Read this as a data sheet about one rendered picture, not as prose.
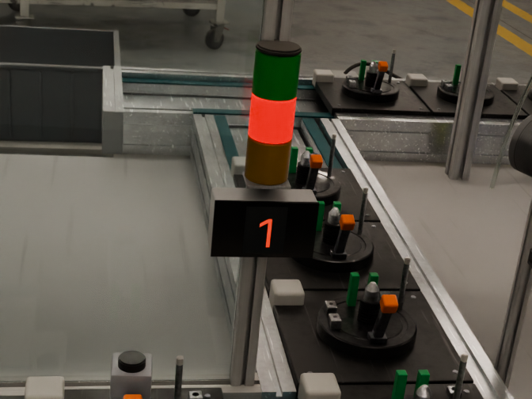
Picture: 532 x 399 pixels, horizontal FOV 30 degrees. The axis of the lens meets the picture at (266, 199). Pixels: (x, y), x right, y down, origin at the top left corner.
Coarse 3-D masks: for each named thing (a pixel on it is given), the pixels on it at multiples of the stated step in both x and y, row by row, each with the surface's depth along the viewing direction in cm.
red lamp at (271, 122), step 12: (252, 96) 109; (252, 108) 110; (264, 108) 108; (276, 108) 108; (288, 108) 109; (252, 120) 110; (264, 120) 109; (276, 120) 109; (288, 120) 109; (252, 132) 110; (264, 132) 109; (276, 132) 109; (288, 132) 110
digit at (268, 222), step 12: (252, 216) 113; (264, 216) 113; (276, 216) 113; (252, 228) 113; (264, 228) 114; (276, 228) 114; (252, 240) 114; (264, 240) 114; (276, 240) 115; (252, 252) 115; (264, 252) 115; (276, 252) 115
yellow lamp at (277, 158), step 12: (252, 144) 111; (264, 144) 110; (276, 144) 110; (288, 144) 111; (252, 156) 111; (264, 156) 110; (276, 156) 110; (288, 156) 112; (252, 168) 112; (264, 168) 111; (276, 168) 111; (288, 168) 113; (252, 180) 112; (264, 180) 111; (276, 180) 112
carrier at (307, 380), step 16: (464, 352) 118; (464, 368) 118; (304, 384) 124; (320, 384) 124; (336, 384) 125; (400, 384) 120; (416, 384) 121; (432, 384) 130; (448, 384) 131; (464, 384) 131
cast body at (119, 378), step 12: (120, 360) 107; (132, 360) 107; (144, 360) 107; (120, 372) 106; (132, 372) 106; (144, 372) 107; (120, 384) 106; (132, 384) 106; (144, 384) 107; (120, 396) 107; (144, 396) 107
